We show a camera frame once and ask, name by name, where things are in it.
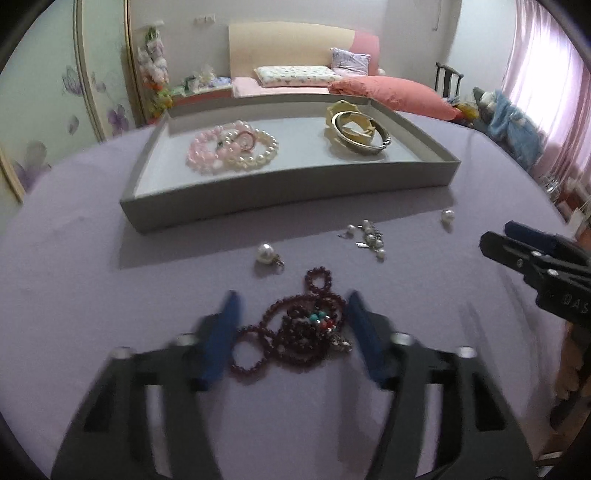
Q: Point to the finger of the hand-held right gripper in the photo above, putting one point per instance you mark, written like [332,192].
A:
[508,251]
[526,229]

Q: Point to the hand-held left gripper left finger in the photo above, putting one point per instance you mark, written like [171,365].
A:
[221,339]

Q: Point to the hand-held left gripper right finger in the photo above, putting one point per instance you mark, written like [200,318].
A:
[367,339]

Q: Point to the grey cardboard tray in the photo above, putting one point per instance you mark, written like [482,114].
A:
[295,184]

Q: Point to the silver bangle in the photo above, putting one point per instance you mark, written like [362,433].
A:
[369,148]

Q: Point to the yellow bangle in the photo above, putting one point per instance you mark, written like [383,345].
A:
[334,138]

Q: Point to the person's right hand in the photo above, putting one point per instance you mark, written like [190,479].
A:
[575,364]

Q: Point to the single pearl earring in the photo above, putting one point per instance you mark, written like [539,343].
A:
[447,215]

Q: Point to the large pearl pendant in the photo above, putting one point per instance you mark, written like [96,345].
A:
[264,253]

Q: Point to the cluster of small pearl earrings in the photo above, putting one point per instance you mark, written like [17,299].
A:
[371,237]

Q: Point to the blue plush blanket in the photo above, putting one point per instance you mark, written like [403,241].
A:
[510,127]

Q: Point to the lilac tablecloth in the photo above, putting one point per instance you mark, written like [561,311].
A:
[92,277]

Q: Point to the pink curtain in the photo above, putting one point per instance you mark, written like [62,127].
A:
[549,69]

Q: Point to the dark wooden chair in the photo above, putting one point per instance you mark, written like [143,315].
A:
[449,78]

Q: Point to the orange pillow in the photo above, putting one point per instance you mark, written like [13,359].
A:
[397,92]

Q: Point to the small lilac pillow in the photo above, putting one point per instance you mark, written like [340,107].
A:
[351,61]

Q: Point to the pink nightstand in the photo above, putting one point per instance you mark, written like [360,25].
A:
[201,92]

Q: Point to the pink bed sheet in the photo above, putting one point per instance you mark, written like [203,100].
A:
[244,86]

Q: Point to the patterned white pillow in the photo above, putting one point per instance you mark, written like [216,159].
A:
[295,76]

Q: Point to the tower of plush toys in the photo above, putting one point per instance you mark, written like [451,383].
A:
[154,69]

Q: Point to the beige and pink headboard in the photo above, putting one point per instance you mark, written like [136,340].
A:
[286,46]

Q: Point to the flower print sliding wardrobe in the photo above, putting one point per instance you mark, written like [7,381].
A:
[46,92]

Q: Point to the wall switch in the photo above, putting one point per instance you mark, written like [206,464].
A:
[205,19]

